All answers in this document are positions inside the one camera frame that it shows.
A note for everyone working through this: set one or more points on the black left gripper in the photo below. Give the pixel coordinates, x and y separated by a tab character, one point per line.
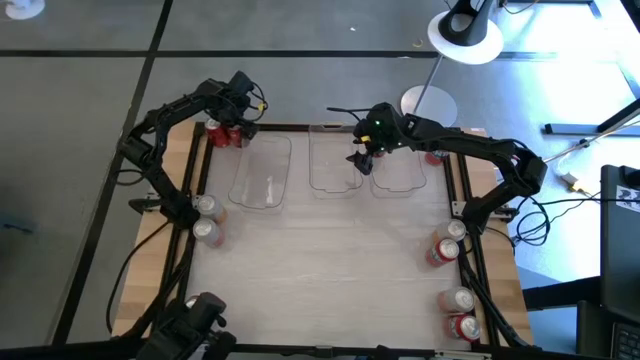
237	100

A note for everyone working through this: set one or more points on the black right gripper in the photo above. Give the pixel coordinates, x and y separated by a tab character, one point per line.
380	127

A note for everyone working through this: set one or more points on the red cola can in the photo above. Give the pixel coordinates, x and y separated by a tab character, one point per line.
235	136
216	136
437	158
378	154

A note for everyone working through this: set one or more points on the clear plastic bin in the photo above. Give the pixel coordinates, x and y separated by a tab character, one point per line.
400	175
332	170
260	175

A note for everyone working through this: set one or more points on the white and orange soda can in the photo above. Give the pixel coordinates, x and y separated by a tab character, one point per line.
457	300
210	207
452	230
207	232

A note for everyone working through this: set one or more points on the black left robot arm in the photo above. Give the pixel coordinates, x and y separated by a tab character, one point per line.
160	187

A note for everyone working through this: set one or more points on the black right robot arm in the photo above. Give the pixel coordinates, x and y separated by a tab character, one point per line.
475	145

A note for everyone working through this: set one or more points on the grey round floor stand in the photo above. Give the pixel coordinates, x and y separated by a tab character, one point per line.
430	102

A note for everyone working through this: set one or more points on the white round base black stand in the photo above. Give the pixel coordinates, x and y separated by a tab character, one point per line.
482	50

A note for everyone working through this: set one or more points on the white power adapter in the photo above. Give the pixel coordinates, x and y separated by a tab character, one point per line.
570	180

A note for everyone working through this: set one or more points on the black desk foot bar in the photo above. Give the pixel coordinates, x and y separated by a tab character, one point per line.
575	129

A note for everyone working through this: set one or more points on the white round floor object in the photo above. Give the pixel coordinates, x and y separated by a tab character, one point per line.
22	7

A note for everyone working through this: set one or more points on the black computer case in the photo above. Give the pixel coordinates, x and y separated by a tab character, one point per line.
620	250

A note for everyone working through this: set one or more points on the black laptop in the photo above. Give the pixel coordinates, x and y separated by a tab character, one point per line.
595	330

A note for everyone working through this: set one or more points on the black aluminium table frame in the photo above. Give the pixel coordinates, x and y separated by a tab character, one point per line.
185	272

